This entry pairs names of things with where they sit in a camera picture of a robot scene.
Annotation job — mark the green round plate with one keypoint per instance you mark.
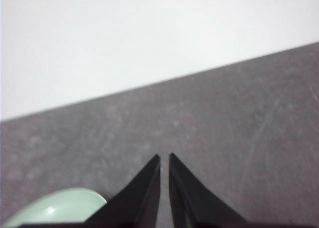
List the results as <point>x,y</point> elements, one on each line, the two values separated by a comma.
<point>62,205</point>

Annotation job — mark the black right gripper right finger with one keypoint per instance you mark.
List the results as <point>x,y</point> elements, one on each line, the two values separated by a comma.
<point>194,205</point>

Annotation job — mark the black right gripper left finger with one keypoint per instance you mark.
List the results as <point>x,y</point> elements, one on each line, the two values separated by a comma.
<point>134,205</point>

